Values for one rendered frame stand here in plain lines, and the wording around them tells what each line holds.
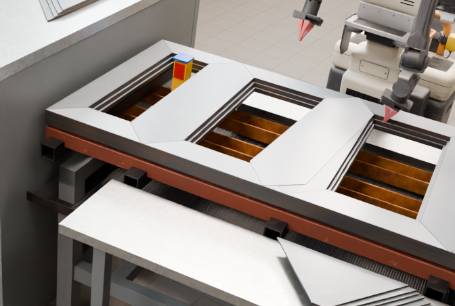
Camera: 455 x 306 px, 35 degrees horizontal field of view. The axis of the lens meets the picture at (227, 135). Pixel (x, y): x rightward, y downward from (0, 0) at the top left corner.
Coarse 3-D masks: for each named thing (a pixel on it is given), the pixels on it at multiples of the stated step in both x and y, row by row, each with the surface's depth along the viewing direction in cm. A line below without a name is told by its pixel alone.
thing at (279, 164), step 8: (264, 152) 210; (256, 160) 205; (264, 160) 206; (272, 160) 207; (280, 160) 207; (288, 160) 208; (272, 168) 203; (280, 168) 204; (288, 168) 204; (296, 168) 205; (304, 168) 205; (288, 176) 200; (296, 176) 201; (304, 176) 201; (312, 176) 202
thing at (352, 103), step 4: (336, 100) 248; (340, 100) 249; (344, 100) 249; (348, 100) 250; (352, 100) 250; (348, 104) 247; (352, 104) 247; (356, 104) 248; (360, 104) 248; (364, 104) 249; (360, 108) 245; (364, 108) 246; (368, 108) 246; (368, 112) 243
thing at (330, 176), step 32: (160, 64) 260; (192, 64) 264; (128, 96) 241; (288, 96) 253; (64, 128) 216; (96, 128) 210; (384, 128) 242; (416, 128) 239; (160, 160) 205; (352, 160) 220; (256, 192) 196; (288, 192) 193; (352, 224) 188; (416, 256) 184; (448, 256) 180
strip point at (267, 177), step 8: (256, 168) 202; (264, 168) 202; (264, 176) 199; (272, 176) 199; (280, 176) 200; (264, 184) 195; (272, 184) 195; (280, 184) 196; (288, 184) 197; (296, 184) 197; (304, 184) 198
